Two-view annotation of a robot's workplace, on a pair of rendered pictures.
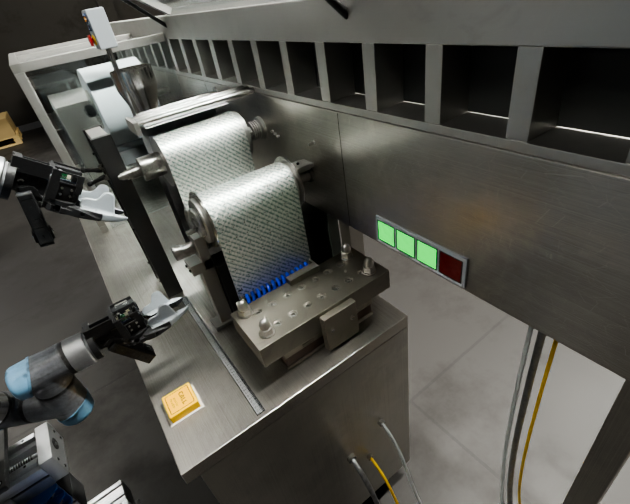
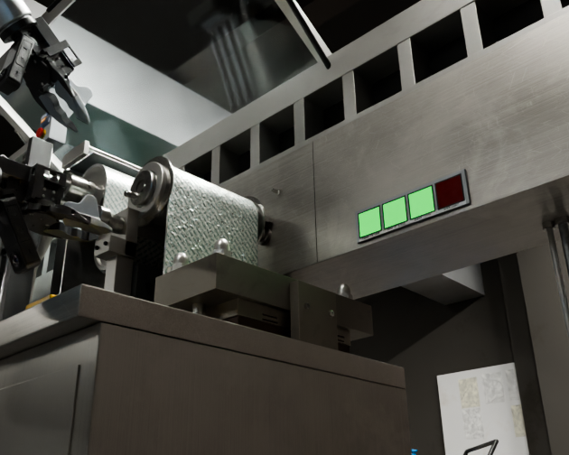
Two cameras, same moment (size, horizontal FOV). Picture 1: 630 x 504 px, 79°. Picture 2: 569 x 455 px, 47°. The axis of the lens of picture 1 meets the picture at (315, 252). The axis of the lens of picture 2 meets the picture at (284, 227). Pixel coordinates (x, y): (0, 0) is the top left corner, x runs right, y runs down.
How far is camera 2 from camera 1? 1.15 m
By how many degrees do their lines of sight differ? 62
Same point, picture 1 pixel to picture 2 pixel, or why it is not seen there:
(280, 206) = (237, 217)
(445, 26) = (410, 26)
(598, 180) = (535, 32)
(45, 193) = (44, 50)
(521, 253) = (508, 121)
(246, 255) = (190, 239)
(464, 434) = not seen: outside the picture
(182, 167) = (118, 190)
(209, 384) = not seen: hidden behind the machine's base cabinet
